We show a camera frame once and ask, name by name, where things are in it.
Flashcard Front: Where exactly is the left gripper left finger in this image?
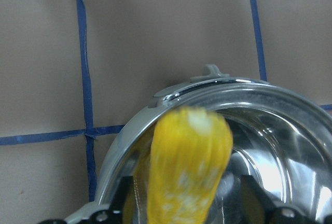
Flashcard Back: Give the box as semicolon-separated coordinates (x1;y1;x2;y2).
114;176;140;223

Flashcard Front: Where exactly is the yellow corn cob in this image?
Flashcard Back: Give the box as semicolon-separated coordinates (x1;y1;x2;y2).
146;107;233;223

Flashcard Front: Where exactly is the steel pot with handles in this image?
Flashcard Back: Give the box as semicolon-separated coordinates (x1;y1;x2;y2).
63;63;332;224

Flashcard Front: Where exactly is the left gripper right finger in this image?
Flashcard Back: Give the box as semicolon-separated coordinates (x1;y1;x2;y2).
240;175;272;224

